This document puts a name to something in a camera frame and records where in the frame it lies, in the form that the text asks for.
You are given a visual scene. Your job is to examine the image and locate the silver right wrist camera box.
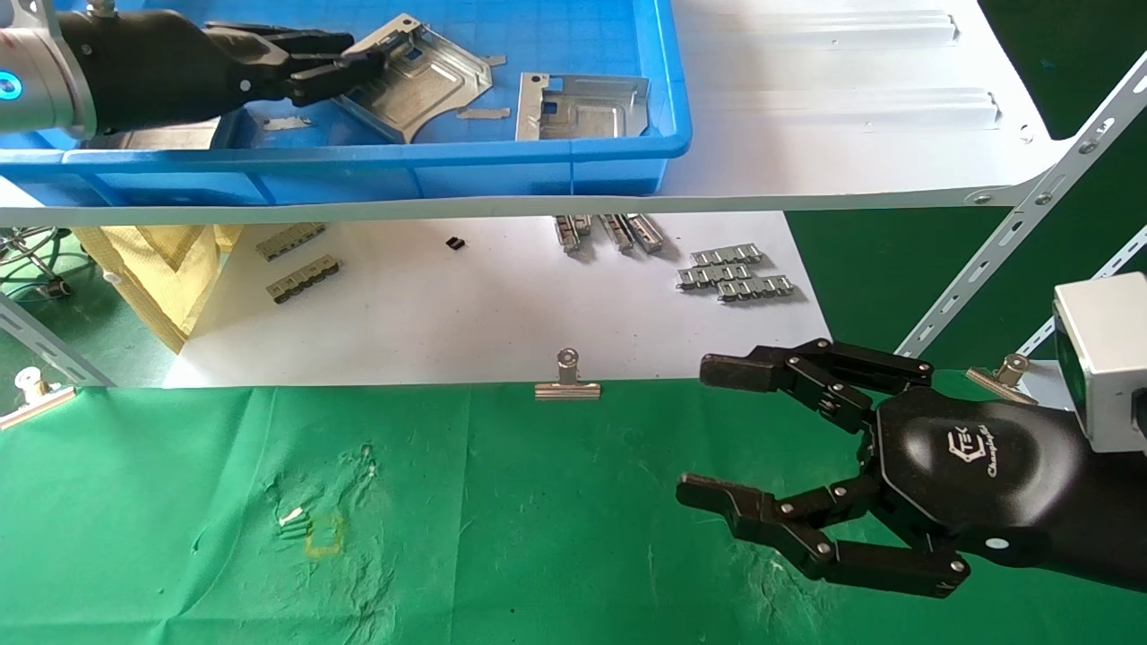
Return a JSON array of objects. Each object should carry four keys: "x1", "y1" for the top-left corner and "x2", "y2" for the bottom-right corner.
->
[{"x1": 1052, "y1": 271, "x2": 1147, "y2": 455}]

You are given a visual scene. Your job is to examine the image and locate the silver binder clip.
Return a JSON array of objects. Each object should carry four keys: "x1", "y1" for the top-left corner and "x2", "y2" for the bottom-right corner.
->
[
  {"x1": 0, "y1": 365, "x2": 78, "y2": 432},
  {"x1": 534, "y1": 348, "x2": 602, "y2": 400},
  {"x1": 965, "y1": 353, "x2": 1032, "y2": 406}
]

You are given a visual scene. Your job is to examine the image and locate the white metal shelf board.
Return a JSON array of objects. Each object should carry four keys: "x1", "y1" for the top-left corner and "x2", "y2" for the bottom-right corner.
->
[{"x1": 0, "y1": 0, "x2": 1073, "y2": 228}]

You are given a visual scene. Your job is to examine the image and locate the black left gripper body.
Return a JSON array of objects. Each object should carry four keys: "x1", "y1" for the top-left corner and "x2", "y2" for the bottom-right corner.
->
[{"x1": 56, "y1": 8, "x2": 290, "y2": 137}]

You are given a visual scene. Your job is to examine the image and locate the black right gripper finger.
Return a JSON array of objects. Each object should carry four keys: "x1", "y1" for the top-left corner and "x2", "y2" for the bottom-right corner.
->
[
  {"x1": 698, "y1": 338, "x2": 936, "y2": 433},
  {"x1": 676, "y1": 471, "x2": 971, "y2": 600}
]

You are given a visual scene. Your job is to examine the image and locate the white paper sheet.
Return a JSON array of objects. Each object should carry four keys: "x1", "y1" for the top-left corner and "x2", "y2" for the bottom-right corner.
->
[{"x1": 161, "y1": 211, "x2": 828, "y2": 389}]

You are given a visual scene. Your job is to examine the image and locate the tangled green cables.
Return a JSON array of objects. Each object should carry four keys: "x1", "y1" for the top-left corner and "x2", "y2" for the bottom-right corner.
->
[{"x1": 0, "y1": 227, "x2": 78, "y2": 302}]

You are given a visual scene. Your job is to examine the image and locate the green table cloth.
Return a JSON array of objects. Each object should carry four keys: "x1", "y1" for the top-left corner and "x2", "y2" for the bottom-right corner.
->
[{"x1": 0, "y1": 372, "x2": 1147, "y2": 645}]

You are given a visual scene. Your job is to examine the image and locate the stamped metal bracket part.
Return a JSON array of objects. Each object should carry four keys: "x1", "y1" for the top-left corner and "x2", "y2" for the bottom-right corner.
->
[
  {"x1": 514, "y1": 72, "x2": 651, "y2": 143},
  {"x1": 332, "y1": 12, "x2": 495, "y2": 145},
  {"x1": 88, "y1": 111, "x2": 246, "y2": 151}
]

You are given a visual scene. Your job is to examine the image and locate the yellow woven bag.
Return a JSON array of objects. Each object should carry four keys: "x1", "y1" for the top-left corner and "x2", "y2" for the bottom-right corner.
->
[{"x1": 73, "y1": 224, "x2": 244, "y2": 353}]

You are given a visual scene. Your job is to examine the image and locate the silver notched metal strip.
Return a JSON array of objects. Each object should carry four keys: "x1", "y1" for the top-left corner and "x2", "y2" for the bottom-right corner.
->
[
  {"x1": 676, "y1": 262, "x2": 754, "y2": 292},
  {"x1": 715, "y1": 274, "x2": 797, "y2": 305},
  {"x1": 689, "y1": 243, "x2": 764, "y2": 268}
]

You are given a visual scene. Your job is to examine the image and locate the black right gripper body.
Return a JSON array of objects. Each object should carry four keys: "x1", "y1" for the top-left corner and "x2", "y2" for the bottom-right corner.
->
[{"x1": 872, "y1": 385, "x2": 1147, "y2": 594}]

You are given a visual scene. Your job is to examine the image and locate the grey terminal strip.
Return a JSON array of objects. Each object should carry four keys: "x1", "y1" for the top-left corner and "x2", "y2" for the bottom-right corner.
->
[
  {"x1": 266, "y1": 254, "x2": 343, "y2": 305},
  {"x1": 255, "y1": 222, "x2": 328, "y2": 262}
]

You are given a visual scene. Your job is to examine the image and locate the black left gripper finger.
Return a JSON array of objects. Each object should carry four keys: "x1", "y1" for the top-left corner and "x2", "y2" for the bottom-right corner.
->
[
  {"x1": 205, "y1": 20, "x2": 356, "y2": 57},
  {"x1": 285, "y1": 48, "x2": 392, "y2": 108}
]

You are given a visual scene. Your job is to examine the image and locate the blue plastic bin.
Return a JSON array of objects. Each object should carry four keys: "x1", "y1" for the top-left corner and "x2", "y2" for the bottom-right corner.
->
[{"x1": 0, "y1": 0, "x2": 694, "y2": 209}]

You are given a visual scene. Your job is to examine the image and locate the perforated steel shelf rail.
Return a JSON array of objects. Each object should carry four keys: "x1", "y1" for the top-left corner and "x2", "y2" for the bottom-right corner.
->
[
  {"x1": 1017, "y1": 224, "x2": 1147, "y2": 359},
  {"x1": 0, "y1": 291, "x2": 116, "y2": 389},
  {"x1": 898, "y1": 49, "x2": 1147, "y2": 356}
]

